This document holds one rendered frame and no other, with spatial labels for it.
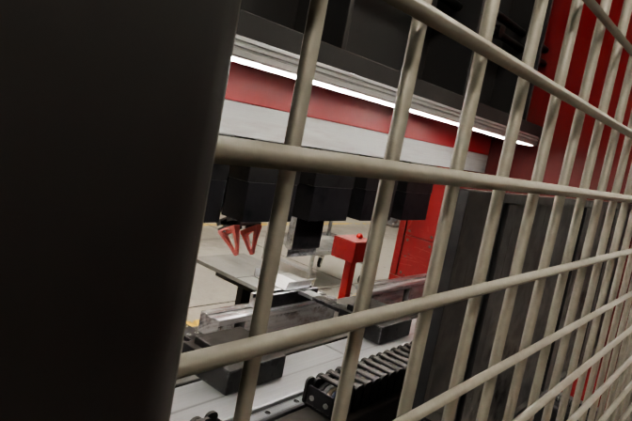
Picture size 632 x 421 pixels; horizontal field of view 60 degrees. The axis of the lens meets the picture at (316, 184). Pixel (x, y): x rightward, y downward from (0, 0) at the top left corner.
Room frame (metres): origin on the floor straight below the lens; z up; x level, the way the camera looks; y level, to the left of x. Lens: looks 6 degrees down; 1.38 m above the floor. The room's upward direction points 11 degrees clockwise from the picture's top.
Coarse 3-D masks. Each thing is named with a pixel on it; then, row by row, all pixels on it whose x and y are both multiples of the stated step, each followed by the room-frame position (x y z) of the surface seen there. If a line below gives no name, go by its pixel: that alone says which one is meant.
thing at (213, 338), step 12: (192, 336) 0.88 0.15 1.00; (204, 336) 0.82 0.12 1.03; (216, 336) 0.83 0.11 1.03; (228, 336) 0.83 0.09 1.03; (240, 336) 0.84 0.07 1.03; (192, 348) 0.80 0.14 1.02; (264, 360) 0.80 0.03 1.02; (276, 360) 0.82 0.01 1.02; (204, 372) 0.78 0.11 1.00; (216, 372) 0.76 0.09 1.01; (228, 372) 0.75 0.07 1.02; (240, 372) 0.76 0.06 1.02; (264, 372) 0.80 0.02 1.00; (276, 372) 0.82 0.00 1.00; (216, 384) 0.76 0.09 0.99; (228, 384) 0.75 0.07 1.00
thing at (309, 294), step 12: (312, 300) 1.22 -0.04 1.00; (324, 300) 1.21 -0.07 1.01; (372, 300) 1.18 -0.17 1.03; (348, 312) 1.11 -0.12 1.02; (384, 324) 1.07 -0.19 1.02; (396, 324) 1.09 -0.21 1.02; (408, 324) 1.13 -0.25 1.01; (372, 336) 1.06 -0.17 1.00; (384, 336) 1.06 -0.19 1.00; (396, 336) 1.10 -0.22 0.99
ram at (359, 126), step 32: (256, 96) 1.04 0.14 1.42; (288, 96) 1.11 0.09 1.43; (320, 96) 1.18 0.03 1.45; (352, 96) 1.27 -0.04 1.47; (224, 128) 0.99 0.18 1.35; (256, 128) 1.05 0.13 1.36; (320, 128) 1.20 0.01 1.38; (352, 128) 1.29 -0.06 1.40; (384, 128) 1.39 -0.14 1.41; (416, 128) 1.51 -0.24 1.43; (448, 128) 1.65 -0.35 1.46; (416, 160) 1.53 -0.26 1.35; (448, 160) 1.68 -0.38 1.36; (480, 160) 1.86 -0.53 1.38
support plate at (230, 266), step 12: (204, 264) 1.35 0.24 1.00; (216, 264) 1.35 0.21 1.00; (228, 264) 1.37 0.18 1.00; (240, 264) 1.39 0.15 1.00; (252, 264) 1.42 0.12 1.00; (228, 276) 1.29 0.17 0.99; (240, 276) 1.29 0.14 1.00; (252, 276) 1.31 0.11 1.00; (288, 276) 1.37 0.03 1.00; (252, 288) 1.24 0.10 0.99
